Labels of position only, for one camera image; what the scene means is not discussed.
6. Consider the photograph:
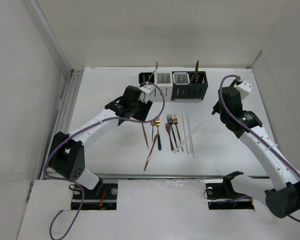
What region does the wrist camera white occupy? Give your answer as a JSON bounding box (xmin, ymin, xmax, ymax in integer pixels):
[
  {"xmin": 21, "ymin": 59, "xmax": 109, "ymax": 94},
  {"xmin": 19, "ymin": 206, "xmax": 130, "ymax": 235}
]
[
  {"xmin": 139, "ymin": 85, "xmax": 154, "ymax": 103},
  {"xmin": 234, "ymin": 80, "xmax": 253, "ymax": 101}
]

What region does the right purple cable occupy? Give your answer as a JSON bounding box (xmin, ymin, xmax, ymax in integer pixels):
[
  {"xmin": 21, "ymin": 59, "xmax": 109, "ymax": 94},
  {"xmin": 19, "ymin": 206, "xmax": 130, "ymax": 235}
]
[{"xmin": 218, "ymin": 74, "xmax": 300, "ymax": 223}]

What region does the small copper spoon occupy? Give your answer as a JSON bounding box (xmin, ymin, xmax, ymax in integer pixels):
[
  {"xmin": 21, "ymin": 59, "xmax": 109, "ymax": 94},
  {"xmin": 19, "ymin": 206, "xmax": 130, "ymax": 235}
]
[{"xmin": 150, "ymin": 120, "xmax": 156, "ymax": 142}]

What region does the copper fork right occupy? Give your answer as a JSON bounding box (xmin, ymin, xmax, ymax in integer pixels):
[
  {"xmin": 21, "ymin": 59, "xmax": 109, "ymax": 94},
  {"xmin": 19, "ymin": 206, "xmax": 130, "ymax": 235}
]
[{"xmin": 172, "ymin": 114, "xmax": 182, "ymax": 144}]

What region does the aluminium rail left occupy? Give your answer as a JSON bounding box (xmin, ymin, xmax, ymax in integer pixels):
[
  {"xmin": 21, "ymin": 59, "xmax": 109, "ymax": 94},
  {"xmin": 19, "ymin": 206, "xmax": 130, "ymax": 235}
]
[{"xmin": 37, "ymin": 68, "xmax": 84, "ymax": 180}]

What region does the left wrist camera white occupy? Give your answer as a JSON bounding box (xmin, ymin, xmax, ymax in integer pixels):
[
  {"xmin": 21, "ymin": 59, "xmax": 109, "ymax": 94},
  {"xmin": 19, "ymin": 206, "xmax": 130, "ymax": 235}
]
[{"xmin": 139, "ymin": 85, "xmax": 154, "ymax": 103}]

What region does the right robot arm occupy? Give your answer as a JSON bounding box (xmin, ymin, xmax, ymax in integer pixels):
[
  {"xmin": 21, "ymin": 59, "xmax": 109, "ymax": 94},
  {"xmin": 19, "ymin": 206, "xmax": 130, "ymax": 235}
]
[{"xmin": 216, "ymin": 87, "xmax": 300, "ymax": 219}]

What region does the purple cable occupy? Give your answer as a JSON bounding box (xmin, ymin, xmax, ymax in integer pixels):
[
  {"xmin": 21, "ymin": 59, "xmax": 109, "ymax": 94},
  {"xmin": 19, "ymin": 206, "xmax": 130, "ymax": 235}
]
[
  {"xmin": 43, "ymin": 81, "xmax": 166, "ymax": 240},
  {"xmin": 218, "ymin": 74, "xmax": 300, "ymax": 223}
]

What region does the copper knife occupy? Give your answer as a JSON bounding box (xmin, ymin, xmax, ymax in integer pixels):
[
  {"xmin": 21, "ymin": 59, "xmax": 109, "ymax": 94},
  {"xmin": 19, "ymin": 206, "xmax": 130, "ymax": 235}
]
[{"xmin": 143, "ymin": 134, "xmax": 158, "ymax": 172}]

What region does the aluminium rail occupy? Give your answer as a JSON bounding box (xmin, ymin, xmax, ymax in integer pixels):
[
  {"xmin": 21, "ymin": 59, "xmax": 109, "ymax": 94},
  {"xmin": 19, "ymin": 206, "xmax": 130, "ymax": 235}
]
[
  {"xmin": 37, "ymin": 68, "xmax": 84, "ymax": 180},
  {"xmin": 42, "ymin": 173, "xmax": 271, "ymax": 181}
]

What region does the gold knife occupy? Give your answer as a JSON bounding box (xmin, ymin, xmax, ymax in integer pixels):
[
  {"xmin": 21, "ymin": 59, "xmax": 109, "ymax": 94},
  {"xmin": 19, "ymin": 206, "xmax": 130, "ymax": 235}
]
[{"xmin": 193, "ymin": 60, "xmax": 200, "ymax": 83}]

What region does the white chopstick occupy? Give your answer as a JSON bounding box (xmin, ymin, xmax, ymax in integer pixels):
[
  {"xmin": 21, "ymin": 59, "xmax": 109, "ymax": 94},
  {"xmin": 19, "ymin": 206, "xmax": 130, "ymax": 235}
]
[{"xmin": 174, "ymin": 122, "xmax": 203, "ymax": 153}]

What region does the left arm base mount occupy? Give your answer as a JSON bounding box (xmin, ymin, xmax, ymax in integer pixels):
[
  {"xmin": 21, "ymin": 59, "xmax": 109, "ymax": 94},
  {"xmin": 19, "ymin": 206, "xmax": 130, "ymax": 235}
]
[{"xmin": 69, "ymin": 179, "xmax": 118, "ymax": 211}]

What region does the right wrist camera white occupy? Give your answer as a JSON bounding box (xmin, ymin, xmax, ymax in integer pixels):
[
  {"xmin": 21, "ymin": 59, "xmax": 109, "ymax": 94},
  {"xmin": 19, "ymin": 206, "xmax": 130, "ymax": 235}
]
[{"xmin": 234, "ymin": 80, "xmax": 253, "ymax": 101}]

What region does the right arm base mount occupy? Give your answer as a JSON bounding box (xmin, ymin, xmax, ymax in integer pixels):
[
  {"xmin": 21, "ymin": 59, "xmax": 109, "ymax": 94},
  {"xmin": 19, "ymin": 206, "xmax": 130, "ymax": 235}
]
[{"xmin": 204, "ymin": 171, "xmax": 255, "ymax": 210}]

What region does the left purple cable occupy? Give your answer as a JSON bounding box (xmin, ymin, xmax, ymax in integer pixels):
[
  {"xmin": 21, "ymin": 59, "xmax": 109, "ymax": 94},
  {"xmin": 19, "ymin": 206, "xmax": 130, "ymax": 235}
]
[{"xmin": 43, "ymin": 81, "xmax": 166, "ymax": 240}]

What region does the gold fork dark handle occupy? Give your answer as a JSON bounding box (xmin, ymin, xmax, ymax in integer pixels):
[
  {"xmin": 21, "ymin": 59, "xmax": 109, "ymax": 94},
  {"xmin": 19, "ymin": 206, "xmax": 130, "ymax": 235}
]
[{"xmin": 155, "ymin": 118, "xmax": 162, "ymax": 151}]

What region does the white utensil holder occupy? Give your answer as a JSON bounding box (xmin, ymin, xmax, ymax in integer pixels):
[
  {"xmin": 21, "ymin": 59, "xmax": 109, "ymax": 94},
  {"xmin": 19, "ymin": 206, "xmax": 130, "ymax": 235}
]
[{"xmin": 138, "ymin": 72, "xmax": 173, "ymax": 102}]

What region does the front aluminium rail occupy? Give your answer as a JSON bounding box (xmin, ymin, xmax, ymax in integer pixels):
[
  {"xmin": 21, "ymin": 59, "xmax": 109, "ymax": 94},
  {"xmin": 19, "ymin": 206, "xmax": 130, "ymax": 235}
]
[{"xmin": 42, "ymin": 173, "xmax": 271, "ymax": 181}]

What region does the metal chopstick right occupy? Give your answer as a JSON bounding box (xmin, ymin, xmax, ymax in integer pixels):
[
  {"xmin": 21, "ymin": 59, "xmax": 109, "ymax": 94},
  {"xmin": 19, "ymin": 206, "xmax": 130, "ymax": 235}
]
[{"xmin": 186, "ymin": 113, "xmax": 196, "ymax": 158}]

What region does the black fork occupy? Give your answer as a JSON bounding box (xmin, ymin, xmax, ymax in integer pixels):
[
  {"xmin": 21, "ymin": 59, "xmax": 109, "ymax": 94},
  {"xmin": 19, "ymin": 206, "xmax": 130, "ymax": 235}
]
[{"xmin": 167, "ymin": 114, "xmax": 178, "ymax": 147}]

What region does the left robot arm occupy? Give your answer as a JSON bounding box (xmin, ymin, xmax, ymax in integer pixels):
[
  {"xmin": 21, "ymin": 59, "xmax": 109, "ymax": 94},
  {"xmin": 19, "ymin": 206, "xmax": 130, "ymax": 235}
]
[{"xmin": 47, "ymin": 85, "xmax": 154, "ymax": 199}]

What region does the black utensil holder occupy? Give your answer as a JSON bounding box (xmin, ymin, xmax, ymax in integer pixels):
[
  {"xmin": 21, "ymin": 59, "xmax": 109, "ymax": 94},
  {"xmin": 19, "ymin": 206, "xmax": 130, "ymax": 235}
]
[{"xmin": 171, "ymin": 71, "xmax": 209, "ymax": 101}]

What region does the large copper spoon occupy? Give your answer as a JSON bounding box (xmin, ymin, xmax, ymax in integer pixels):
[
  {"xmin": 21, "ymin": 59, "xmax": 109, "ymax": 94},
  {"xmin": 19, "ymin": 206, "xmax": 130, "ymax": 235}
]
[{"xmin": 141, "ymin": 123, "xmax": 149, "ymax": 149}]

